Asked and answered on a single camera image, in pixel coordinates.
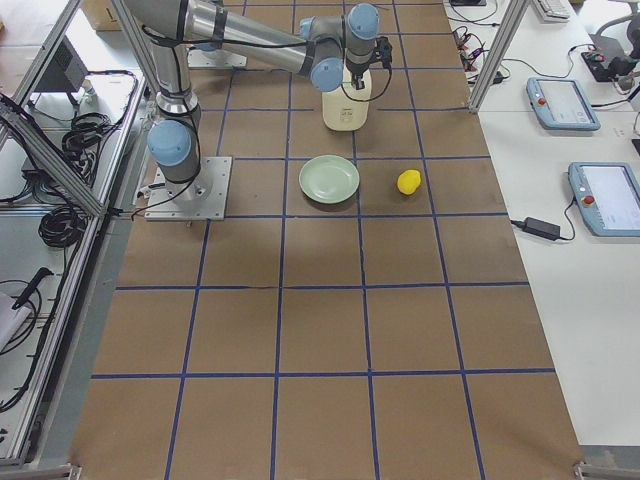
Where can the brown paper table mat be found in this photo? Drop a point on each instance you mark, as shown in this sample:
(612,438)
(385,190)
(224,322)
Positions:
(384,337)

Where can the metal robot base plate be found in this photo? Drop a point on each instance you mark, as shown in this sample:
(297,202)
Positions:
(204,199)

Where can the upper teach pendant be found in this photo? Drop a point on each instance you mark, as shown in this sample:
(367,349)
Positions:
(561,104)

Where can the white rice cooker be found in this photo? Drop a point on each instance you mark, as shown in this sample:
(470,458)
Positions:
(346,108)

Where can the light green plate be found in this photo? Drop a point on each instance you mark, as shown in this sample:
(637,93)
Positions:
(329,179)

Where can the aluminium frame left rail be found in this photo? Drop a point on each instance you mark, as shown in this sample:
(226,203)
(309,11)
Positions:
(45,155)

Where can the black power adapter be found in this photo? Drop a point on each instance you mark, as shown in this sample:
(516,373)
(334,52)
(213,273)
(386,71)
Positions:
(541,229)

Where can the lower teach pendant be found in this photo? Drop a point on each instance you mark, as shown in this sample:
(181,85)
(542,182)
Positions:
(607,195)

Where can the aluminium frame post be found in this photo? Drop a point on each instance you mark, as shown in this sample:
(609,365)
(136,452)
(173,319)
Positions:
(508,26)

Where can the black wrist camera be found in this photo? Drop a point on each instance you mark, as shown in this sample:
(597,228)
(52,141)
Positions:
(383,52)

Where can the teach pendant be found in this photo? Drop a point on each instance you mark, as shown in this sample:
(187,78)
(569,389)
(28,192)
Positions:
(607,195)
(561,104)

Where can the yellow toy fruit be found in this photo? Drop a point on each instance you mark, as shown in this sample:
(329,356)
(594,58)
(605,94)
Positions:
(409,181)

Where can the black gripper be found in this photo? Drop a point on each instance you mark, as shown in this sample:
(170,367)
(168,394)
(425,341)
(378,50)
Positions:
(356,76)

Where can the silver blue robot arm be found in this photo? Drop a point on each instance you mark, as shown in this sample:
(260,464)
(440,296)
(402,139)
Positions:
(325,48)

